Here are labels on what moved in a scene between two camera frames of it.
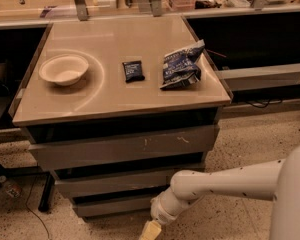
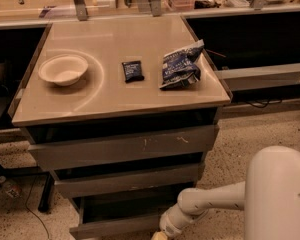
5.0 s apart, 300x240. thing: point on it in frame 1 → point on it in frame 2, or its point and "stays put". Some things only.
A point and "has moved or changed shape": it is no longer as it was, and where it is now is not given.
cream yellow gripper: x=161 y=213 → x=167 y=223
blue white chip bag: x=181 y=68 stays put
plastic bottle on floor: x=13 y=190 stays put
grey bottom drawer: x=96 y=206 has moved or changed shape
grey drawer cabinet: x=113 y=107 stays put
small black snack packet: x=133 y=71 stays put
